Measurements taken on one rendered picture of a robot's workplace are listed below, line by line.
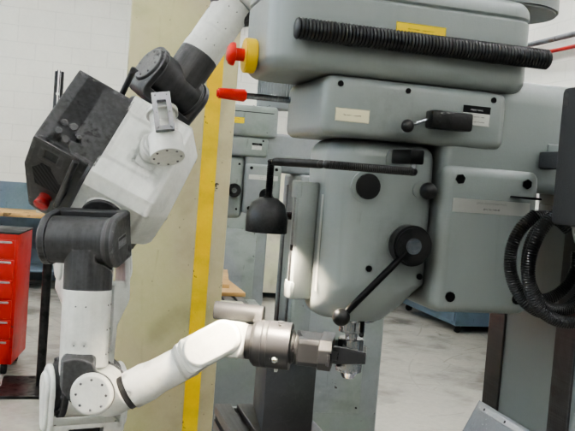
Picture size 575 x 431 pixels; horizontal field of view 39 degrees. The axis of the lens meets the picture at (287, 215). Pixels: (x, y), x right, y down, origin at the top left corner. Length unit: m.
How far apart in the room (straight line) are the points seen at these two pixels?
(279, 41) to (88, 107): 0.50
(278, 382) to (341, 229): 0.65
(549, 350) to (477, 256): 0.27
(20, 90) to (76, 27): 1.03
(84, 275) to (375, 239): 0.53
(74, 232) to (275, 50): 0.50
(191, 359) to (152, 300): 1.69
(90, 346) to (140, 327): 1.65
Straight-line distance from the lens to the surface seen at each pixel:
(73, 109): 1.66
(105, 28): 10.51
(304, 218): 1.42
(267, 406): 1.95
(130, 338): 3.19
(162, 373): 1.52
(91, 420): 2.06
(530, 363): 1.67
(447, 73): 1.40
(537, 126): 1.50
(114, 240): 1.51
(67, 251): 1.53
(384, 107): 1.36
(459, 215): 1.42
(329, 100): 1.33
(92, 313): 1.53
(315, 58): 1.32
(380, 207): 1.38
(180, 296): 3.17
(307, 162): 1.28
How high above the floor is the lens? 1.56
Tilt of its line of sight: 3 degrees down
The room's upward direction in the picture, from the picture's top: 4 degrees clockwise
